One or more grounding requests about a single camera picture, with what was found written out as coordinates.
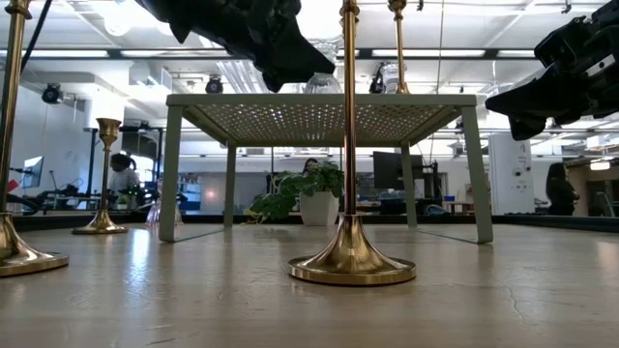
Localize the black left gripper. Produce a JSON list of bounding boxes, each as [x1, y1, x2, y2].
[[171, 0, 337, 93]]

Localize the black overhead beam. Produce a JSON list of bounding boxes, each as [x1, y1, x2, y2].
[[0, 46, 619, 62]]

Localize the green potted plant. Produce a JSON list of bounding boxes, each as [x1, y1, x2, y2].
[[246, 160, 345, 227]]

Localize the white column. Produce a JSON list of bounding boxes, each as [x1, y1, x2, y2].
[[487, 132, 536, 215]]

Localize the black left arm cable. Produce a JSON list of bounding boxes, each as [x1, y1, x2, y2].
[[18, 0, 54, 73]]

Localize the black computer monitor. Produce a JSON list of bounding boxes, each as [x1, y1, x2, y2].
[[371, 150, 412, 190]]

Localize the light computer monitor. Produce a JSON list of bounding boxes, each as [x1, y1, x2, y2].
[[21, 155, 44, 189]]

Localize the brass candlestick holder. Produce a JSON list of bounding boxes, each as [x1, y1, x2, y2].
[[287, 0, 418, 287], [386, 0, 411, 96], [71, 117, 130, 237], [0, 0, 71, 279]]

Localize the green perforated metal shelf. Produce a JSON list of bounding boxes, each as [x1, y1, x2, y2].
[[158, 93, 495, 245]]

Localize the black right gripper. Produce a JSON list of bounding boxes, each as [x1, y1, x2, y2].
[[485, 14, 619, 141]]

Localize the pink glass vase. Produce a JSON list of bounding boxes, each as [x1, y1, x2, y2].
[[144, 181, 184, 227]]

